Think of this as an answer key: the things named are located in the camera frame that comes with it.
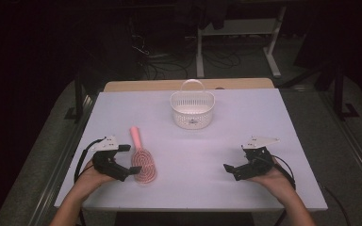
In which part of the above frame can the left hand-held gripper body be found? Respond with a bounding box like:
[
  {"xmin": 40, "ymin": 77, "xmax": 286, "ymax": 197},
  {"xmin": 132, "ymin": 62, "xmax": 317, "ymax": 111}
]
[{"xmin": 90, "ymin": 135, "xmax": 130, "ymax": 182}]

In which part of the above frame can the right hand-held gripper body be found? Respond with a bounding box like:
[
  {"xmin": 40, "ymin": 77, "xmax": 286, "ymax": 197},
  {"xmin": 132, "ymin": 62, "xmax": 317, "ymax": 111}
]
[{"xmin": 236, "ymin": 135, "xmax": 280, "ymax": 182}]

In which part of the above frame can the pink hairbrush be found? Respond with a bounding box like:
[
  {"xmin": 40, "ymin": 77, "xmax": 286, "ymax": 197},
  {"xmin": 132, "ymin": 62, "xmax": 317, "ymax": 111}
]
[{"xmin": 129, "ymin": 125, "xmax": 158, "ymax": 186}]

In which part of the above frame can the white perforated plastic basket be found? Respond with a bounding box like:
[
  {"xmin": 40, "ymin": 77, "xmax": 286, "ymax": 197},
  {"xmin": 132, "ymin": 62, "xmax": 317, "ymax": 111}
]
[{"xmin": 169, "ymin": 79, "xmax": 217, "ymax": 131}]

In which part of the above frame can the person's left hand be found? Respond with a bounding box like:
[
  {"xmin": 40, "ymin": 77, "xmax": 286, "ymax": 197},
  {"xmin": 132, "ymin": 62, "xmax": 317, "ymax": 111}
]
[{"xmin": 74, "ymin": 159, "xmax": 116, "ymax": 202}]

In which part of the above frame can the person's right hand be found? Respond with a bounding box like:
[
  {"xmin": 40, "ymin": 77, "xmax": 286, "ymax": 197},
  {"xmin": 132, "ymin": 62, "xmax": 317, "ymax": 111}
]
[{"xmin": 248, "ymin": 156, "xmax": 293, "ymax": 203}]

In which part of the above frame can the black metal stand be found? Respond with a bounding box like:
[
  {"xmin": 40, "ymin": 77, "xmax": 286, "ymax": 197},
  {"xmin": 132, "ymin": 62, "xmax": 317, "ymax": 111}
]
[
  {"xmin": 332, "ymin": 60, "xmax": 361, "ymax": 122},
  {"xmin": 63, "ymin": 71, "xmax": 91, "ymax": 124}
]

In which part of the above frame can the wooden table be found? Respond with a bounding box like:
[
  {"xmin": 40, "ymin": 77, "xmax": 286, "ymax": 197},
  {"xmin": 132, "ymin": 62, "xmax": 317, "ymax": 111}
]
[{"xmin": 103, "ymin": 77, "xmax": 275, "ymax": 93}]

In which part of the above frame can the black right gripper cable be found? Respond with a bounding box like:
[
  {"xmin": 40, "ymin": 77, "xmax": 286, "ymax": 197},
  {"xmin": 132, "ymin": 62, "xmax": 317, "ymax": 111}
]
[{"xmin": 271, "ymin": 154, "xmax": 297, "ymax": 191}]

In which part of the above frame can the metal floor rail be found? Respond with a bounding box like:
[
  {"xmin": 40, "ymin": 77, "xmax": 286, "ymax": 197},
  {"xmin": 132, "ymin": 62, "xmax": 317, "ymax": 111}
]
[
  {"xmin": 320, "ymin": 89, "xmax": 362, "ymax": 197},
  {"xmin": 27, "ymin": 93, "xmax": 99, "ymax": 226}
]

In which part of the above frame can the black floor cable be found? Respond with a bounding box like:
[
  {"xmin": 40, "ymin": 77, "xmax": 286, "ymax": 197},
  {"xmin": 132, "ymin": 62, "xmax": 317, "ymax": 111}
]
[{"xmin": 322, "ymin": 186, "xmax": 353, "ymax": 226}]

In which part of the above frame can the tangle of floor cables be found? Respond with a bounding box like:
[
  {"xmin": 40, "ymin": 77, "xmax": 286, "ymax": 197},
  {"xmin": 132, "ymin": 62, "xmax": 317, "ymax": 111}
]
[{"xmin": 128, "ymin": 29, "xmax": 243, "ymax": 81}]

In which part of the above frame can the white metal desk frame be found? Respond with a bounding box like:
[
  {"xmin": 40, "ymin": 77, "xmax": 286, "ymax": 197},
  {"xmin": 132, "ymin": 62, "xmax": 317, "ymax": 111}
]
[{"xmin": 195, "ymin": 6, "xmax": 288, "ymax": 79}]

